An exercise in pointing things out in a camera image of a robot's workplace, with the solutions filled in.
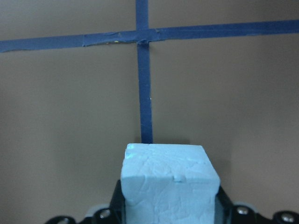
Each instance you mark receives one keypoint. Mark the light blue block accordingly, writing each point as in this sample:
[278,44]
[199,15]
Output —
[168,184]

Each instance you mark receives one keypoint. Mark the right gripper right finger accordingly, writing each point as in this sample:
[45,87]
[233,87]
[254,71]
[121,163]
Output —
[227,212]

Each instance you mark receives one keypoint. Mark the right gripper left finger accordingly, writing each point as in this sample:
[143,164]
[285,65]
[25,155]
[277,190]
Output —
[113,214]

